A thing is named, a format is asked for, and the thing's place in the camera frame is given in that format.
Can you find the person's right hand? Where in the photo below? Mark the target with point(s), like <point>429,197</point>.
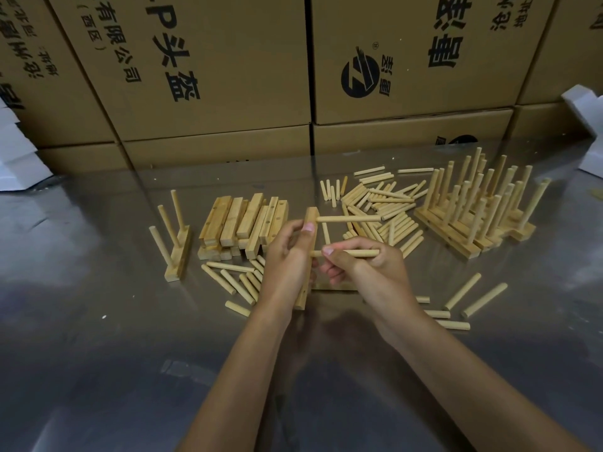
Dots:
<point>381,287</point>

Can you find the person's left hand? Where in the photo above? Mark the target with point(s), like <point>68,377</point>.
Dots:
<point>282,277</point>

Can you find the drilled wooden block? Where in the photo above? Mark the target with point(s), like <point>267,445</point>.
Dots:
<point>301,298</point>
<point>487,243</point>
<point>499,239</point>
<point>516,232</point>
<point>527,233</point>
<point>179,263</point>
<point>522,211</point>
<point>443,234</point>
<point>508,234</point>
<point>531,227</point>

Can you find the pile of drilled wooden bars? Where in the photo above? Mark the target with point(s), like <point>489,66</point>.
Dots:
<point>221,221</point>

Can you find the pile of wooden dowels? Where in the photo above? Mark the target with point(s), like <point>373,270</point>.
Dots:
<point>377,192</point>

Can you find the person's right forearm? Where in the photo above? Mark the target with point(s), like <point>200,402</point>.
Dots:
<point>471,386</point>

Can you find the person's left forearm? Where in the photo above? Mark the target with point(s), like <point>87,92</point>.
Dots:
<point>235,381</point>

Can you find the stack of white foam blocks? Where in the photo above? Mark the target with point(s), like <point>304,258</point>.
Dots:
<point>584,103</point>
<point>19,160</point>

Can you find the clear tape patch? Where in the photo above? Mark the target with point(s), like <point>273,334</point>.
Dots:
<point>188,369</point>

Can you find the shiny metal table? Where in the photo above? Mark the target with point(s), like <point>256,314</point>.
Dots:
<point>94,301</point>

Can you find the stack of brown cardboard boxes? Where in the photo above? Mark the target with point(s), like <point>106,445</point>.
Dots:
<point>226,65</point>

